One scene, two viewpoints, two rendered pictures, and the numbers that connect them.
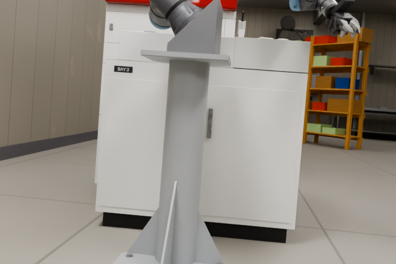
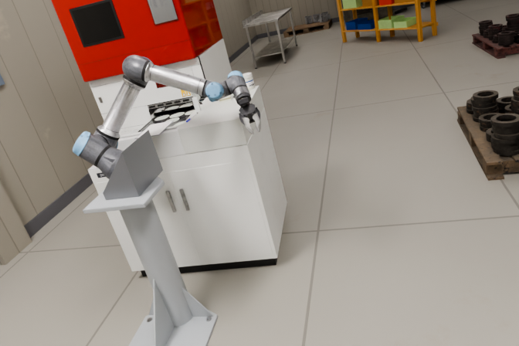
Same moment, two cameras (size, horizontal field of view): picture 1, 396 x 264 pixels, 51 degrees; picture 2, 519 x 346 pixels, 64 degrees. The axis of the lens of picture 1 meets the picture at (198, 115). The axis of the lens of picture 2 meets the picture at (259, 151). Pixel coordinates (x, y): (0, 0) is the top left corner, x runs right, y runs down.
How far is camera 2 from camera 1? 132 cm
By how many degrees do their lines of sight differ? 23
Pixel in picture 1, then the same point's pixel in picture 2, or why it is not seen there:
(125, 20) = (110, 91)
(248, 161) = (225, 219)
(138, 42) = not seen: hidden behind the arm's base
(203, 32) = (123, 181)
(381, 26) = not seen: outside the picture
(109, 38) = (104, 110)
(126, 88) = not seen: hidden behind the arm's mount
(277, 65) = (220, 144)
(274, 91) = (225, 164)
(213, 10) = (123, 164)
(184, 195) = (163, 286)
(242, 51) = (187, 140)
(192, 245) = (184, 310)
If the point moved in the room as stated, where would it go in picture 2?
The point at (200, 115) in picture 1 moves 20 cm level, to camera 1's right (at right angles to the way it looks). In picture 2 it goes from (151, 232) to (191, 227)
